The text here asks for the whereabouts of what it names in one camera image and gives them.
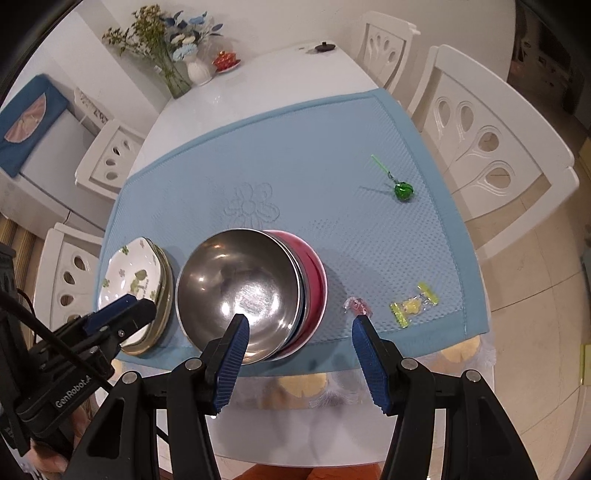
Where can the red steel bowl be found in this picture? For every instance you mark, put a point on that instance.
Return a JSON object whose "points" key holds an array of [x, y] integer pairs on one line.
{"points": [[309, 272]]}

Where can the pink wrapped candy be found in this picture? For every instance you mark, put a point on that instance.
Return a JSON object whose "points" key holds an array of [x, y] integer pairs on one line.
{"points": [[356, 304]]}

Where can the yellow wrapped candy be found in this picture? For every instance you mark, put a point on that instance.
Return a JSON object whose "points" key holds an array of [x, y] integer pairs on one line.
{"points": [[412, 307]]}

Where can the white floral plate leaf print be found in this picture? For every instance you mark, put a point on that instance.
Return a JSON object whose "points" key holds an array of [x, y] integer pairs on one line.
{"points": [[161, 302]]}

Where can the clear lace-edged table cover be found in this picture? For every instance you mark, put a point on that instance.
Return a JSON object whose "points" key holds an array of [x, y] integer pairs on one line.
{"points": [[304, 385]]}

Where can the blue and white artificial flowers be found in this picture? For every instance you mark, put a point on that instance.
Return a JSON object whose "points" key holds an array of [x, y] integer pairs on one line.
{"points": [[184, 46]]}

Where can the blue cloth cover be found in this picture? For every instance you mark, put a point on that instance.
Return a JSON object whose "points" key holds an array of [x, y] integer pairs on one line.
{"points": [[46, 92]]}

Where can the white floral plate tree print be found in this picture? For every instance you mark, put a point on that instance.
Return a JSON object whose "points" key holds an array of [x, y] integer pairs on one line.
{"points": [[124, 272]]}

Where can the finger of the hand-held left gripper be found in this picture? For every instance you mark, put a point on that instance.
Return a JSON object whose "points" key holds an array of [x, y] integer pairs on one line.
{"points": [[108, 316], [138, 316]]}

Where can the light blue table mat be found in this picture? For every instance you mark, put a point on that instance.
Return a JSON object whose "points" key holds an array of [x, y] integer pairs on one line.
{"points": [[323, 161]]}

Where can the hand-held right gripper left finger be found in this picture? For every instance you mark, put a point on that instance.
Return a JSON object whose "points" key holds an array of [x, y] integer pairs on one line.
{"points": [[233, 364]]}

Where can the green lollipop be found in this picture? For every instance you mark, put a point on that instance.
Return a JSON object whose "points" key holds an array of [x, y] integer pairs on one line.
{"points": [[403, 191]]}

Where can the pink cartoon bowl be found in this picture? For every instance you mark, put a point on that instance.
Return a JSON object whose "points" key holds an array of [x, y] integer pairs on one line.
{"points": [[324, 288]]}

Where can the green dried flower stems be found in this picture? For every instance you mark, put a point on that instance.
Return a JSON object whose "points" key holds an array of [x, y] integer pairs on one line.
{"points": [[138, 32]]}

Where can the red lidded teacup with saucer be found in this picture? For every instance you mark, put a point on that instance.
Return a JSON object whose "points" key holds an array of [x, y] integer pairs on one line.
{"points": [[225, 60]]}

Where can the white wooden chair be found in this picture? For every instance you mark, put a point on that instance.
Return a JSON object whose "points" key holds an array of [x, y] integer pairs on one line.
{"points": [[51, 258], [531, 120], [92, 161], [388, 19]]}

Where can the blue steel bowl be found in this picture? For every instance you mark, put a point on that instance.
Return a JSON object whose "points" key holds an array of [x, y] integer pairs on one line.
{"points": [[240, 286]]}

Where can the white ceramic vase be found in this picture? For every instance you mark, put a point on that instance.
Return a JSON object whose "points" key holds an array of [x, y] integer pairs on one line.
{"points": [[198, 71]]}

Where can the white patterned box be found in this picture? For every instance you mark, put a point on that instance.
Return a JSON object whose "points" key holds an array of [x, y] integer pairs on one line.
{"points": [[90, 106]]}

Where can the white floral plate gold rim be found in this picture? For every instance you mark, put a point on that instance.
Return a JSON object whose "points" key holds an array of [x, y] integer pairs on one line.
{"points": [[170, 300]]}

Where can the small black lid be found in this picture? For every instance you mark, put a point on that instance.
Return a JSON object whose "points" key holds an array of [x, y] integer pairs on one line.
{"points": [[324, 46]]}

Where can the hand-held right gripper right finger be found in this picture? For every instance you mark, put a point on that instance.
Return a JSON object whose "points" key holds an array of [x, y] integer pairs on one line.
{"points": [[369, 364]]}

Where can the glass vase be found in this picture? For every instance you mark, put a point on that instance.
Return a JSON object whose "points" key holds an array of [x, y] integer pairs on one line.
{"points": [[178, 85]]}

